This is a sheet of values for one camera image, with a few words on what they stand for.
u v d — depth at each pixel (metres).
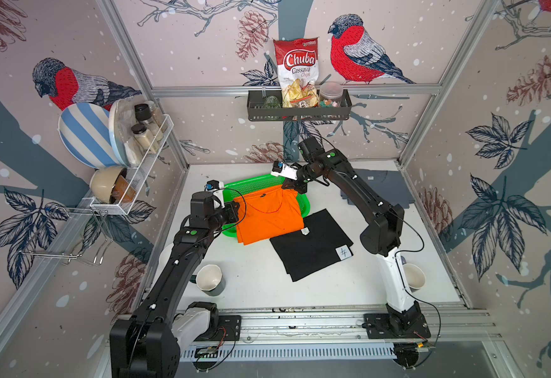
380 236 0.55
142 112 0.79
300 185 0.78
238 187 1.00
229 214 0.71
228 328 0.73
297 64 0.79
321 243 0.91
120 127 0.66
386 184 1.13
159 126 0.85
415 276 0.82
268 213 0.85
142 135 0.76
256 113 0.89
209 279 0.81
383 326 0.73
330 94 0.82
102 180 0.60
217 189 0.71
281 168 0.74
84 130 0.64
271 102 0.92
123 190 0.64
